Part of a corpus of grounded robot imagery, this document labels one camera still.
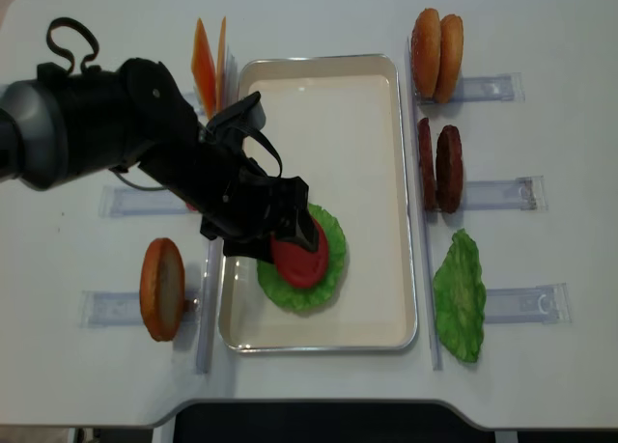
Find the tan bun slice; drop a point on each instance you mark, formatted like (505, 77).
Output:
(425, 52)
(451, 55)

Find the outer brown meat patty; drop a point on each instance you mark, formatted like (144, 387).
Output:
(449, 169)

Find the clear lettuce rack rail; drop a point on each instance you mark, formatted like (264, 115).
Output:
(546, 304)

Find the black monitor edge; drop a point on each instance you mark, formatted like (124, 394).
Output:
(324, 422)

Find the inner brown meat patty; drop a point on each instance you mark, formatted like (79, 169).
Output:
(426, 164)

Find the orange cheese slice left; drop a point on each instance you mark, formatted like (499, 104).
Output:
(202, 67)

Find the green lettuce leaf right rack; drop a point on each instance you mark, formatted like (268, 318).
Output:
(460, 299)

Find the clear left divider strip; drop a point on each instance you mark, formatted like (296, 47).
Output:
(207, 308)

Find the orange cheese slice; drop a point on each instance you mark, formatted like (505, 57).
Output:
(202, 67)
(220, 69)

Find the bun slice left rack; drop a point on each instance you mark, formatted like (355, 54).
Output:
(162, 286)

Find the brown meat patty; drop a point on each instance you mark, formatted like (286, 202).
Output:
(426, 164)
(449, 169)

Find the clear bun rack rail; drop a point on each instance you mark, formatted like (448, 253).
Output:
(110, 309)
(501, 87)

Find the white metal tray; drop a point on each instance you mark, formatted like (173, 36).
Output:
(337, 123)

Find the inner tan bun slice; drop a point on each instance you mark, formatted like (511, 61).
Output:
(425, 52)

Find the green lettuce leaf in tray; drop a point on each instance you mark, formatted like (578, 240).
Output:
(293, 299)

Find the outer tan bun slice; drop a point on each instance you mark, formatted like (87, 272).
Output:
(451, 55)

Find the clear left tomato rack rail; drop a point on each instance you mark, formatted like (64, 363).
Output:
(122, 201)

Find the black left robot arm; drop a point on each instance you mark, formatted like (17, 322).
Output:
(60, 127)

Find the red tomato slice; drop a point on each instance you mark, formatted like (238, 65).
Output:
(297, 266)

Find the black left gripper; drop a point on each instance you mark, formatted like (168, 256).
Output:
(252, 212)

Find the orange cheese slice right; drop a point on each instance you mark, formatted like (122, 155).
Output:
(220, 69)

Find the clear left bun rack rail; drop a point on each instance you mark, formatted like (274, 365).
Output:
(110, 309)

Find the clear patty rack rail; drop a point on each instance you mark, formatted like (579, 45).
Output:
(525, 193)

